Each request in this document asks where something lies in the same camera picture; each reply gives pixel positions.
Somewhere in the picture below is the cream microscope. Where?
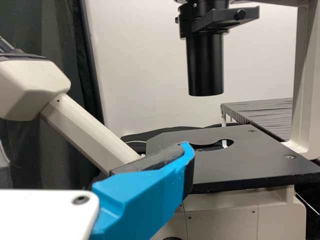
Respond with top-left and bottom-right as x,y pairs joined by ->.
0,0 -> 320,240

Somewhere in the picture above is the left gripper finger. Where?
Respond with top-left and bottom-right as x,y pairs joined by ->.
88,141 -> 196,240

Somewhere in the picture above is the black platform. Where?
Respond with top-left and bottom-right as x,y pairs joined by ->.
219,97 -> 294,144

